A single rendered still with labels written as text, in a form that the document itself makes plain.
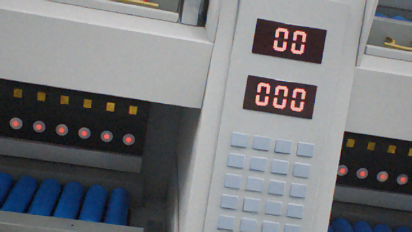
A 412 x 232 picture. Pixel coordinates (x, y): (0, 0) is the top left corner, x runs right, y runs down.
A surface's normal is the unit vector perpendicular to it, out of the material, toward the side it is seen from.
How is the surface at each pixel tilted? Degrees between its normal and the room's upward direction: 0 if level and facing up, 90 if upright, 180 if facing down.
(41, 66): 106
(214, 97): 90
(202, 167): 90
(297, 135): 90
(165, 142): 90
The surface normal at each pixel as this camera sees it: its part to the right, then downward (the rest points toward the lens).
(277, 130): 0.10, 0.07
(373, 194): 0.05, 0.33
